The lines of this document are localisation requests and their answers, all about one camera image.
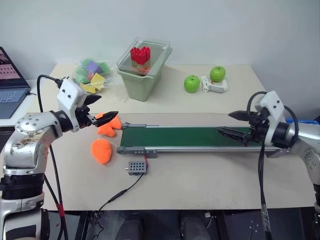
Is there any bag of colourful foam shapes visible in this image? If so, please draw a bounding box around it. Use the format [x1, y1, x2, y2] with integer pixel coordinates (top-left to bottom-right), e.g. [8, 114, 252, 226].
[72, 57, 118, 93]

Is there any orange plush toy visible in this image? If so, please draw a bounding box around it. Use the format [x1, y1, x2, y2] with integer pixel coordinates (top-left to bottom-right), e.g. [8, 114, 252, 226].
[90, 138, 113, 165]
[95, 112, 123, 138]

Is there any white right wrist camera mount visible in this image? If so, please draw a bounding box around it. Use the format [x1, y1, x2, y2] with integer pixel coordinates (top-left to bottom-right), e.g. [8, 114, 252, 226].
[254, 90, 286, 148]

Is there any clear plastic tray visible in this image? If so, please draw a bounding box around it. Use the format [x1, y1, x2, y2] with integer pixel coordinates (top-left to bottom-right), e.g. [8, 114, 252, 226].
[116, 36, 173, 77]

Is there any blue object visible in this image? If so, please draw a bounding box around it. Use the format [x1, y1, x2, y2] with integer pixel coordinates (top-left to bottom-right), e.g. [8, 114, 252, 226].
[285, 116, 320, 126]

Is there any black power cable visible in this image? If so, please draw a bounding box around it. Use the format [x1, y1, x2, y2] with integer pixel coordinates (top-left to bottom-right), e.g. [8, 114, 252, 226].
[96, 172, 145, 214]

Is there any grey perforated control box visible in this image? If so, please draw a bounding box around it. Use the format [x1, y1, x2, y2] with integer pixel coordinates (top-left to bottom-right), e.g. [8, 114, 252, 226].
[125, 161, 147, 177]

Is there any pale green plastic bin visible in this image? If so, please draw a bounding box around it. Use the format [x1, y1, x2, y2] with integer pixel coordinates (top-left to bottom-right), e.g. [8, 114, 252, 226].
[116, 47, 173, 103]

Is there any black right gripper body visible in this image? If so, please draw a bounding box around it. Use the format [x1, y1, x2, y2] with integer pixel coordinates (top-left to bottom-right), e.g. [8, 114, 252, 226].
[243, 112, 270, 147]

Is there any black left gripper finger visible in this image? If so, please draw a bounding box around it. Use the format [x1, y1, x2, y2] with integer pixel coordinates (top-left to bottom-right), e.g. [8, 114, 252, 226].
[84, 94, 103, 107]
[94, 110, 120, 128]

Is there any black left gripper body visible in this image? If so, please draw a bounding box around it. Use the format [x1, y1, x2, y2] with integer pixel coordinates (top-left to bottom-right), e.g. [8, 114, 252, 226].
[75, 104, 99, 129]

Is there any red toy building block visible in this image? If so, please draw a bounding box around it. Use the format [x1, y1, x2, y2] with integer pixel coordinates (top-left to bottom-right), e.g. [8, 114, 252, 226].
[129, 46, 153, 67]

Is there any green conveyor belt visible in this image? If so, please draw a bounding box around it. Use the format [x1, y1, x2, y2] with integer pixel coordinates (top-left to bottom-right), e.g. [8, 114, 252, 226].
[116, 122, 292, 160]

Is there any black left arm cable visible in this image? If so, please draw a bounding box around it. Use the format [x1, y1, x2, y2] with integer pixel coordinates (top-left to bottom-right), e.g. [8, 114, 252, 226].
[36, 74, 70, 240]

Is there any white glue gun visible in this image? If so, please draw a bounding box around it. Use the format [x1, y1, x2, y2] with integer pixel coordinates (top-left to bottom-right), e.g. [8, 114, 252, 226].
[199, 74, 229, 94]

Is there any dark laptop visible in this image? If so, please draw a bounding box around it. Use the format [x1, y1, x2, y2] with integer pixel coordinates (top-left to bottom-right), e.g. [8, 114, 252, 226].
[0, 46, 32, 120]

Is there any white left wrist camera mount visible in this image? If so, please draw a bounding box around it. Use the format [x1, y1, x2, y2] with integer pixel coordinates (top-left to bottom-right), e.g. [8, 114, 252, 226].
[56, 79, 89, 133]

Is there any green apple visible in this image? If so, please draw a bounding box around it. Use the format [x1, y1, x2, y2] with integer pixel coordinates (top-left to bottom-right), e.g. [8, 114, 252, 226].
[209, 65, 227, 83]
[183, 74, 201, 94]

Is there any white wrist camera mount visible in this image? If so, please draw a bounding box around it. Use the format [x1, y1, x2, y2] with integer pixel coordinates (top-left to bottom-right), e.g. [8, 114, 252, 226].
[56, 79, 89, 133]
[254, 90, 286, 148]

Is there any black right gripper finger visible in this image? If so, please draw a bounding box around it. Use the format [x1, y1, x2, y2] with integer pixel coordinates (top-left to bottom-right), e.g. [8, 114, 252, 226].
[216, 126, 251, 144]
[228, 110, 251, 122]

